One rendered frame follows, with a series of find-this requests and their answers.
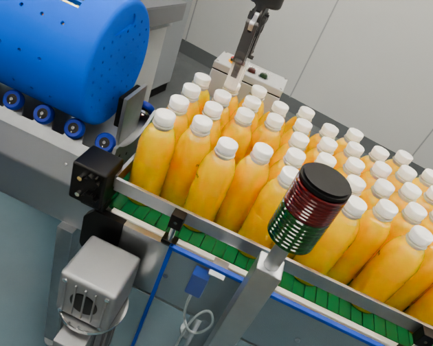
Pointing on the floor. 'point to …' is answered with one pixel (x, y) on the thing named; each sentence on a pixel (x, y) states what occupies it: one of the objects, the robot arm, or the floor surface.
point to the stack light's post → (245, 303)
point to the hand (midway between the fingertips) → (236, 73)
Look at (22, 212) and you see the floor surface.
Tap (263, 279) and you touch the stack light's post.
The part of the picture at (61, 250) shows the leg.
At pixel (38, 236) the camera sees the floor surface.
